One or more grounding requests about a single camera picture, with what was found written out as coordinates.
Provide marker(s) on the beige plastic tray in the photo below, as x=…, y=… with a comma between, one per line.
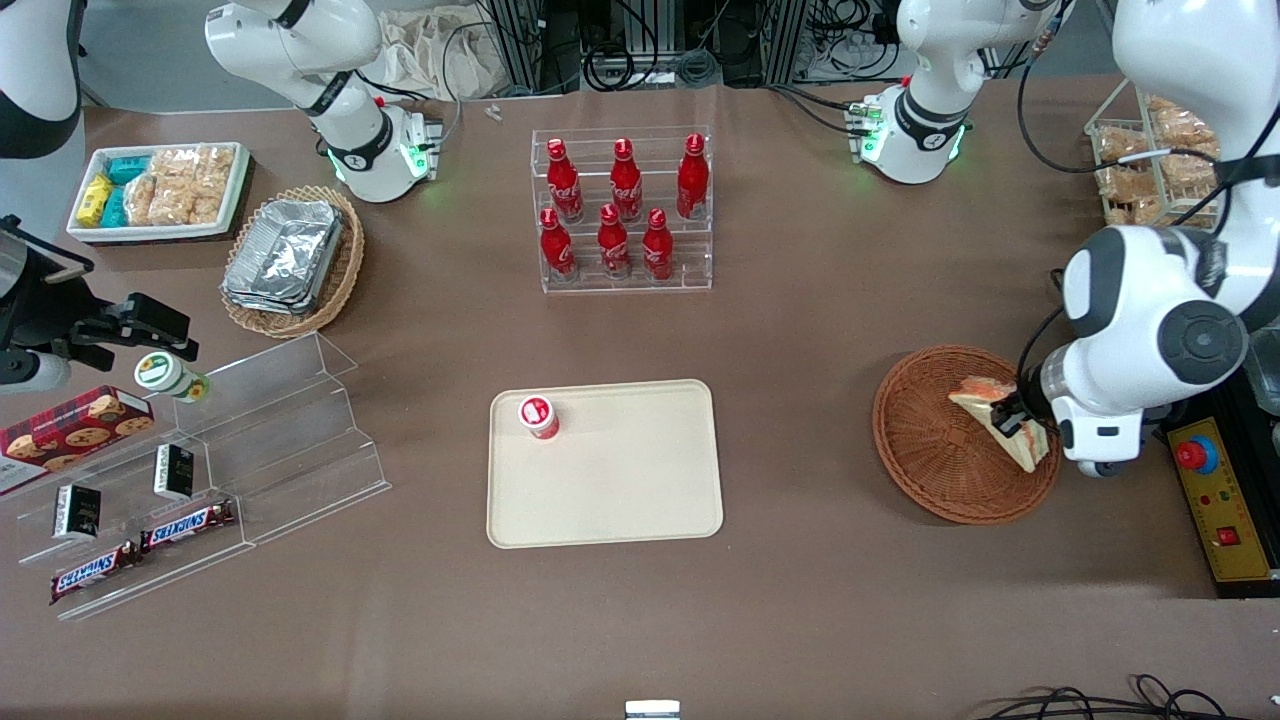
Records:
x=620, y=480

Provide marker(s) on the red yogurt cup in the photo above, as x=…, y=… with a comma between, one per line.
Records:
x=538, y=415

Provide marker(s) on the brown wicker basket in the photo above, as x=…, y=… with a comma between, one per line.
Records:
x=920, y=450

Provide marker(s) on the clear rice cracker bag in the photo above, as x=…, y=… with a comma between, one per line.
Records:
x=141, y=200
x=172, y=200
x=195, y=160
x=208, y=197

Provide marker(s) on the bagged fried snack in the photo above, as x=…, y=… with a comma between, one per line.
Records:
x=1122, y=145
x=1125, y=183
x=1190, y=168
x=1140, y=212
x=1185, y=130
x=1165, y=103

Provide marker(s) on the red tartan cookie box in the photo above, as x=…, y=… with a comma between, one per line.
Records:
x=70, y=435

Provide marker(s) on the aluminium frame post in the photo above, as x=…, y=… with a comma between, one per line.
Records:
x=520, y=40
x=795, y=40

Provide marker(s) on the green sunflower yogurt cup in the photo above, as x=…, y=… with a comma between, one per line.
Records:
x=165, y=375

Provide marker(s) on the clear acrylic step display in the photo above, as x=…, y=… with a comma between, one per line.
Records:
x=310, y=450
x=120, y=575

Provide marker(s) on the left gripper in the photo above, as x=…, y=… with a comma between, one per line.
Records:
x=1021, y=410

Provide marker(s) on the red cola bottle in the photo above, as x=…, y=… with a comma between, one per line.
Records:
x=614, y=248
x=692, y=185
x=657, y=250
x=557, y=250
x=626, y=190
x=565, y=190

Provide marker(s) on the red emergency stop button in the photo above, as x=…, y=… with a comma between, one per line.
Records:
x=1197, y=455

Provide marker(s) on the teal snack pack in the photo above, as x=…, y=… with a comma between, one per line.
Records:
x=127, y=169
x=115, y=207

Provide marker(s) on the black controller box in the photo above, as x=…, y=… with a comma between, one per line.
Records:
x=1245, y=591

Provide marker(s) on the beige cloth bag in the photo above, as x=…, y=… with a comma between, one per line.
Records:
x=440, y=50

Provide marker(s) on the small black box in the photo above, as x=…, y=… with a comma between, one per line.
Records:
x=76, y=512
x=174, y=472

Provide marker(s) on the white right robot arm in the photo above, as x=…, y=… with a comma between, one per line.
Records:
x=300, y=40

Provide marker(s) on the light wicker basket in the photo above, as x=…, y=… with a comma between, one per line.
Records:
x=345, y=270

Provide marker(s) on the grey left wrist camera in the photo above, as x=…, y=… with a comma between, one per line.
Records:
x=1100, y=467

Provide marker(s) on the yellow control panel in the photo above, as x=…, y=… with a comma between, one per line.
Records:
x=1235, y=500

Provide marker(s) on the clear acrylic bottle rack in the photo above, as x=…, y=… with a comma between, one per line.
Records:
x=690, y=270

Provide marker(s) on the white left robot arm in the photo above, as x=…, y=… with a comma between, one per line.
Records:
x=1130, y=270

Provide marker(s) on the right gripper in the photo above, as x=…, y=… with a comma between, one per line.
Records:
x=40, y=312

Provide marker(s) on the Snickers bar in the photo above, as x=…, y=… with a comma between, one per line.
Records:
x=188, y=525
x=92, y=572

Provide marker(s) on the yellow snack pack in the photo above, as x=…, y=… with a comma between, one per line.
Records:
x=94, y=200

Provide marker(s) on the triangular sandwich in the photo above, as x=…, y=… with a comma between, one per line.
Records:
x=1025, y=452

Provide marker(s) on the aluminium foil tray stack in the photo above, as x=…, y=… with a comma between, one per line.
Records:
x=285, y=255

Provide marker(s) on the white plastic snack tray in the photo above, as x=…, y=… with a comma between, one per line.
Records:
x=150, y=232

